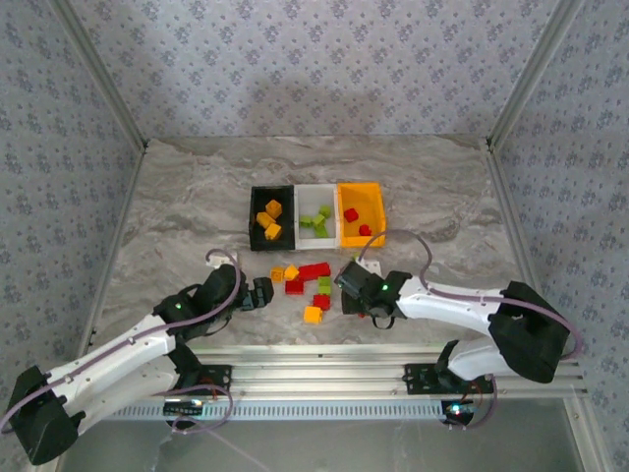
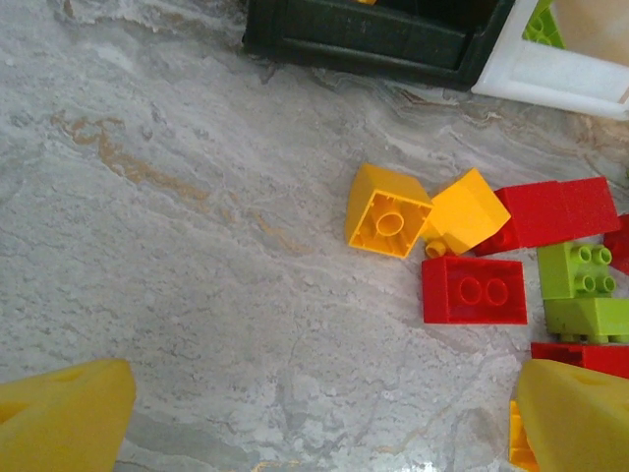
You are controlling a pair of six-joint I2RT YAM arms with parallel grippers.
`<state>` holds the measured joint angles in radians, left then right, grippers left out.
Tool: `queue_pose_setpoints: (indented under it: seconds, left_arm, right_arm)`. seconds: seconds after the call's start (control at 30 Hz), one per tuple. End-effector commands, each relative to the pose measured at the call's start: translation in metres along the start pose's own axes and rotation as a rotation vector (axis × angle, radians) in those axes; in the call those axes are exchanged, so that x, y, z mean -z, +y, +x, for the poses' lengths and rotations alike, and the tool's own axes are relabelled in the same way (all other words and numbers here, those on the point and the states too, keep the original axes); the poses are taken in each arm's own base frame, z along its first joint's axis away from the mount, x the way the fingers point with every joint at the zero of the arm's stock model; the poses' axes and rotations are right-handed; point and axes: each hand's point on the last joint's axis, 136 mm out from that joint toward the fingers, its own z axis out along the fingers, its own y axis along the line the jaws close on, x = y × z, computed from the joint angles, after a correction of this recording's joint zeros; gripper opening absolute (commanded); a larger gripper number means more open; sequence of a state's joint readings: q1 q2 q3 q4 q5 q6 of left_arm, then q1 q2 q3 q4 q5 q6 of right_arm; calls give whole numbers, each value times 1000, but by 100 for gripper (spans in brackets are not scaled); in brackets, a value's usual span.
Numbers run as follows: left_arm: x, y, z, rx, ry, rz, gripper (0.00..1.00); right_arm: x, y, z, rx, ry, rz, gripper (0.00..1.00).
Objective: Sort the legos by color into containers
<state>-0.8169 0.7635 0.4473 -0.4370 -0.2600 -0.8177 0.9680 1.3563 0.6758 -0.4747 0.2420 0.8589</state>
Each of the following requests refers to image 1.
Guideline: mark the yellow lego brick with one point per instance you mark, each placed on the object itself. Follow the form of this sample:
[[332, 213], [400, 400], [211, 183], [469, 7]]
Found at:
[[265, 220], [273, 208], [272, 231], [291, 272], [277, 274], [312, 314]]

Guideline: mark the long green lego brick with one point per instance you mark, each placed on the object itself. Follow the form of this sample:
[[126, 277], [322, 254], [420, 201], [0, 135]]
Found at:
[[306, 221]]

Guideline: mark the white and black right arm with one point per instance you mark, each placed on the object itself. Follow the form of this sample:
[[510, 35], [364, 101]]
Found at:
[[442, 305]]

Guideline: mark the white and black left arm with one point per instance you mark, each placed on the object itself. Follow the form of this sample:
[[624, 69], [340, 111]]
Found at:
[[113, 354]]

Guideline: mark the long red lego brick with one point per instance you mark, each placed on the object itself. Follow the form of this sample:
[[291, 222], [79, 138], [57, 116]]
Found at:
[[314, 270]]

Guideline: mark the black plastic bin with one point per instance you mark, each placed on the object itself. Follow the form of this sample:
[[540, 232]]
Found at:
[[272, 245]]

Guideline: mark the yellow plastic bin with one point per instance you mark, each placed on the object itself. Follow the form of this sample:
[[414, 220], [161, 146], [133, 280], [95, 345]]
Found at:
[[363, 241]]

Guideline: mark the white plastic bin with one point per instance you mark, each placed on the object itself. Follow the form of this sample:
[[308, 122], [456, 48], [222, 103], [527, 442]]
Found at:
[[317, 242]]

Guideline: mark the small circuit board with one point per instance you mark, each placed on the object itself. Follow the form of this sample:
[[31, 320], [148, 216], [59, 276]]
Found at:
[[459, 409], [184, 407]]

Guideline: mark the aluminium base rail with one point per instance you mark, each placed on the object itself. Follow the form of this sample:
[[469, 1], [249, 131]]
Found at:
[[319, 373]]

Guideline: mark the aluminium side rail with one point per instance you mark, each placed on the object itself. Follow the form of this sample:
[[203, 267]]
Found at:
[[507, 196], [128, 196]]

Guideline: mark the aluminium frame leg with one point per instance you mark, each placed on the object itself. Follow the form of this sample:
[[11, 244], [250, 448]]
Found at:
[[585, 437]]

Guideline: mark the aluminium corner post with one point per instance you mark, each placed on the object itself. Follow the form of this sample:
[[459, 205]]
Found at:
[[102, 74], [533, 74]]

